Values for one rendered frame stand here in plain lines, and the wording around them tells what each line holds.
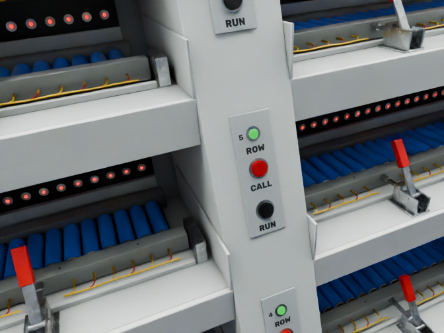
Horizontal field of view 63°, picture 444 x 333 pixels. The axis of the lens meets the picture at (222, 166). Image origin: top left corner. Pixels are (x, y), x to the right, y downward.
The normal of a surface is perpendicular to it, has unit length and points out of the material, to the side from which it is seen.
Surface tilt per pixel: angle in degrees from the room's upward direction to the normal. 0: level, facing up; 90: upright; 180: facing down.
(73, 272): 107
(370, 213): 17
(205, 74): 90
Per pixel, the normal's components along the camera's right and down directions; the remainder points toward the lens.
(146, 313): -0.07, -0.86
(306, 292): 0.32, 0.18
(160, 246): 0.36, 0.45
